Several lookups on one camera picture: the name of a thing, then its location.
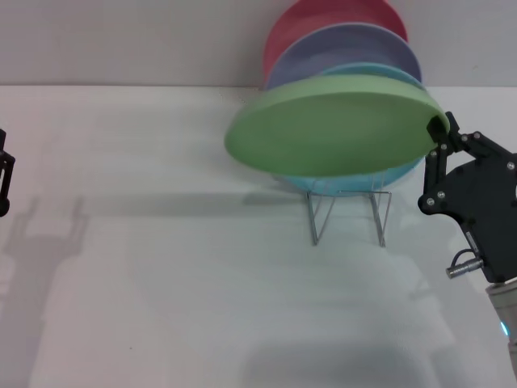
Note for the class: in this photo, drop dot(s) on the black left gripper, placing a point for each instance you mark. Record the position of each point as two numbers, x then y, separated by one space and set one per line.
3 208

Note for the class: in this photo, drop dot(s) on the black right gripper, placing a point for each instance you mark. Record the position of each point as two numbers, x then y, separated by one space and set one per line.
480 202

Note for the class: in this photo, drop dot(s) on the green plate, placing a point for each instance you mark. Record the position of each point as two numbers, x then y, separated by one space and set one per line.
323 129

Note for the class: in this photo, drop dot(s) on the light blue plate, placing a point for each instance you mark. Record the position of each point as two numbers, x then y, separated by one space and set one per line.
351 184

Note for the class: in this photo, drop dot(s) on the purple plate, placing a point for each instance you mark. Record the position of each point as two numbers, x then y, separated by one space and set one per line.
343 44

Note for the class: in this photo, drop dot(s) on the red plate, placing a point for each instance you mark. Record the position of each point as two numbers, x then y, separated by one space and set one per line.
307 20

